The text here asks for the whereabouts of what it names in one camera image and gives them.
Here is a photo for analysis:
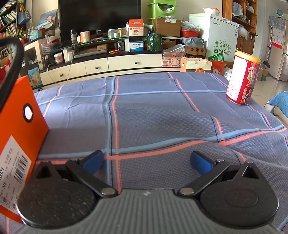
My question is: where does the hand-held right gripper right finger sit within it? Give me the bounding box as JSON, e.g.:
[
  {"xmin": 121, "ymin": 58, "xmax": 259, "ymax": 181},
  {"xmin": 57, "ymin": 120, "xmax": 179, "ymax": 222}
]
[{"xmin": 178, "ymin": 151, "xmax": 262, "ymax": 198}]

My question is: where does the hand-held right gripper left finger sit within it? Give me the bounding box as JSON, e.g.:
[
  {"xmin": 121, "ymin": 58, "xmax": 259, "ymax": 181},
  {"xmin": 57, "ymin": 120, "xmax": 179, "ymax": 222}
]
[{"xmin": 34, "ymin": 150, "xmax": 118, "ymax": 198}]

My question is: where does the orange cardboard box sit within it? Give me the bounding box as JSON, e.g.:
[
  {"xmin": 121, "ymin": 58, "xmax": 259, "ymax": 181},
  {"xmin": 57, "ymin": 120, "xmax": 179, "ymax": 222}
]
[{"xmin": 0, "ymin": 75, "xmax": 49, "ymax": 223}]

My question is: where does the blue checked tablecloth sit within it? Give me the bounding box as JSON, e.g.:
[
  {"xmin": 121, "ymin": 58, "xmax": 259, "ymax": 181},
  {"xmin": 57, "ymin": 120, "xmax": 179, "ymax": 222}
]
[{"xmin": 0, "ymin": 72, "xmax": 288, "ymax": 234}]

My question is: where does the red tall can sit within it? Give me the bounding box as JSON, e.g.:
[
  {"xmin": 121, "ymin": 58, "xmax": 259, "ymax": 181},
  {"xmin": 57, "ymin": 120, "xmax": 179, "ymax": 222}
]
[{"xmin": 226, "ymin": 51, "xmax": 262, "ymax": 106}]

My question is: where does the orange gift box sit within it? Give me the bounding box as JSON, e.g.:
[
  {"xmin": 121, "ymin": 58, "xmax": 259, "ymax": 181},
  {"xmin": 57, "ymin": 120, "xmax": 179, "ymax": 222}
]
[{"xmin": 210, "ymin": 60, "xmax": 228, "ymax": 76}]

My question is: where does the blue towel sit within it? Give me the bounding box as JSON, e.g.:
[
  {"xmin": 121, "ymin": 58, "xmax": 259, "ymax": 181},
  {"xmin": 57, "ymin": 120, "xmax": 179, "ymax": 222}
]
[{"xmin": 268, "ymin": 90, "xmax": 288, "ymax": 117}]

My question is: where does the blue snack packet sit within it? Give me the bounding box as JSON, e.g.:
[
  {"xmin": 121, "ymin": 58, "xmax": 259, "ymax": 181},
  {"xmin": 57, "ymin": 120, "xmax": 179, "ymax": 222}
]
[{"xmin": 27, "ymin": 67, "xmax": 43, "ymax": 87}]

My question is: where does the white TV cabinet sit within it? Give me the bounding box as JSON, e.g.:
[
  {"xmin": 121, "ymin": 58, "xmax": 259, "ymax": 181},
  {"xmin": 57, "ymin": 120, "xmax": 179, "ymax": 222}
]
[{"xmin": 39, "ymin": 36, "xmax": 184, "ymax": 86}]

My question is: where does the pink plastic basket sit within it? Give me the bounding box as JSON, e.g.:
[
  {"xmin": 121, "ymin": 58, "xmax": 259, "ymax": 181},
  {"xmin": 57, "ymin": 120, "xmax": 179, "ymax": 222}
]
[{"xmin": 40, "ymin": 42, "xmax": 58, "ymax": 54}]

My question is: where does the blue white carton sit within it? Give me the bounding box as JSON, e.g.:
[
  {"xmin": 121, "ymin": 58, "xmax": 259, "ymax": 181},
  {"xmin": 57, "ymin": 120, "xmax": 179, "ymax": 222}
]
[{"xmin": 129, "ymin": 41, "xmax": 144, "ymax": 53}]

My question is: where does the tall white refrigerator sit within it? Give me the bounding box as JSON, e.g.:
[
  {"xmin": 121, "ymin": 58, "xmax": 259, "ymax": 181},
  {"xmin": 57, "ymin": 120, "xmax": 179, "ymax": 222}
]
[{"xmin": 269, "ymin": 45, "xmax": 288, "ymax": 81}]

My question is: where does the wooden shelf unit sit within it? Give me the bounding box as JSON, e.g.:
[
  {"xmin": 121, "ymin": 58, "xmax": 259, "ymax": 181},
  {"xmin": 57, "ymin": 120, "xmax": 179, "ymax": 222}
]
[{"xmin": 222, "ymin": 0, "xmax": 258, "ymax": 55}]

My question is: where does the green snack bag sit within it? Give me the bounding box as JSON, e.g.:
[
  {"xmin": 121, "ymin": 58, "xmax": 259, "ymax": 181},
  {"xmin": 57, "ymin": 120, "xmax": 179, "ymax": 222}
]
[{"xmin": 144, "ymin": 33, "xmax": 162, "ymax": 52}]

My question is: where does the red plastic basin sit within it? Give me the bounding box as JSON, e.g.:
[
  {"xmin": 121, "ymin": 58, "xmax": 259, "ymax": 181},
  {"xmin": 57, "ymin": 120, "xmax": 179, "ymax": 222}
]
[{"xmin": 180, "ymin": 29, "xmax": 199, "ymax": 38}]

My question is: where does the white small fridge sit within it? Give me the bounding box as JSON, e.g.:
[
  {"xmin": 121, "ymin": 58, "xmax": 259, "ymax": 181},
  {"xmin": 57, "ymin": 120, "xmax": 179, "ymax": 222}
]
[{"xmin": 188, "ymin": 13, "xmax": 239, "ymax": 62}]

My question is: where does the teal plastic basket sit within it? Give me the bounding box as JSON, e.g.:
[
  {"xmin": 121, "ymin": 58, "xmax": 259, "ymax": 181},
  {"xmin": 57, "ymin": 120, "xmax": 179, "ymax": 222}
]
[{"xmin": 29, "ymin": 30, "xmax": 43, "ymax": 41}]

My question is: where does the brown cardboard box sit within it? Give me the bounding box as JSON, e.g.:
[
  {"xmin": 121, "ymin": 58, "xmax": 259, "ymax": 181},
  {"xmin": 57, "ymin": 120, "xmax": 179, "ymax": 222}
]
[{"xmin": 153, "ymin": 17, "xmax": 182, "ymax": 37}]

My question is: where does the orange white carton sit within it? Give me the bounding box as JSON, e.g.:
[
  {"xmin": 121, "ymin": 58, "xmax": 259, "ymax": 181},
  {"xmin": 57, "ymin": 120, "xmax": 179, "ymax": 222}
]
[{"xmin": 128, "ymin": 19, "xmax": 145, "ymax": 36}]

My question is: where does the black television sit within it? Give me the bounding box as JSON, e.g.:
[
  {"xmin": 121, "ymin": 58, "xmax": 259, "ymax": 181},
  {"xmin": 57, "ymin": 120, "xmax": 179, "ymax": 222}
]
[{"xmin": 58, "ymin": 0, "xmax": 142, "ymax": 42}]

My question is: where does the green plastic shelf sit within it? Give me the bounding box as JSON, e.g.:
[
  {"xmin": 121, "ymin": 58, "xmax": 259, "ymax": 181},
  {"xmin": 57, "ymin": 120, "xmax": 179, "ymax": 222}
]
[{"xmin": 147, "ymin": 0, "xmax": 176, "ymax": 25}]

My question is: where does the blue hanging bag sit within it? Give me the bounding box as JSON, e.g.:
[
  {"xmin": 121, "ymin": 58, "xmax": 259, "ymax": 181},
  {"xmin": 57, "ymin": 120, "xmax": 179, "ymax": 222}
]
[{"xmin": 17, "ymin": 4, "xmax": 32, "ymax": 25}]

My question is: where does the bookshelf with books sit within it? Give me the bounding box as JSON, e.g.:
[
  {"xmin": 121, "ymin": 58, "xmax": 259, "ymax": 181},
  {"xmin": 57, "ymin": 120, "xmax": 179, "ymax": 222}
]
[{"xmin": 0, "ymin": 0, "xmax": 18, "ymax": 38}]

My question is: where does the black curved strap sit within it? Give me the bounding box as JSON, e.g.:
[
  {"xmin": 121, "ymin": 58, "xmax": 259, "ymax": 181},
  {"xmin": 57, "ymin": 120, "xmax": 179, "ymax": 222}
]
[{"xmin": 0, "ymin": 38, "xmax": 25, "ymax": 113}]

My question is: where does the wall calendar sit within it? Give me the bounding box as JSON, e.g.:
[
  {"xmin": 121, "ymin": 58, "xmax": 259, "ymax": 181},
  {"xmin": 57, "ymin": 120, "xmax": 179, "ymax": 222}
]
[{"xmin": 268, "ymin": 15, "xmax": 286, "ymax": 49}]

